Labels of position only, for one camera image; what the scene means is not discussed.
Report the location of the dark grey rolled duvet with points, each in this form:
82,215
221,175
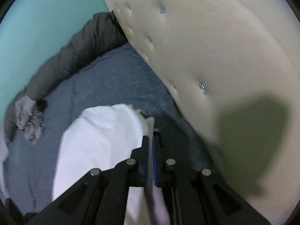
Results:
100,35

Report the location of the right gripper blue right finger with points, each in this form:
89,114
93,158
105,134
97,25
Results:
198,197

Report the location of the cream tufted headboard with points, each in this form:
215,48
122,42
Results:
232,67

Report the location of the white polo shirt black trim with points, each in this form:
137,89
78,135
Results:
101,137

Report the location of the blue patterned bed sheet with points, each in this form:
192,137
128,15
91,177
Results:
119,76

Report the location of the grey crumpled garment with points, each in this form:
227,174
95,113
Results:
30,118

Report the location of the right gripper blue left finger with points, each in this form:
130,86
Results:
99,197

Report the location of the light grey blanket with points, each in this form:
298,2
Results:
4,152

